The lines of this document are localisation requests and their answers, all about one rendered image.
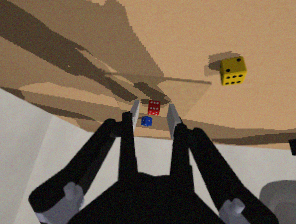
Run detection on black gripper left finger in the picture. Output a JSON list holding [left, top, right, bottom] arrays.
[[28, 100, 142, 224]]

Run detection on red die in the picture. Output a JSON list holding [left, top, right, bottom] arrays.
[[148, 100, 160, 115]]

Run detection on yellow die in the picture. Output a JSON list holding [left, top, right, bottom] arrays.
[[220, 56, 247, 86]]

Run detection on blue die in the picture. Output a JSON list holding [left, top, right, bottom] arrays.
[[141, 116, 152, 126]]

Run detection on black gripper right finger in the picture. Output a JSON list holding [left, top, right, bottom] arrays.
[[167, 103, 279, 224]]

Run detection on tan square mat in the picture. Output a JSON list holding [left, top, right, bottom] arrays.
[[104, 72, 212, 119]]

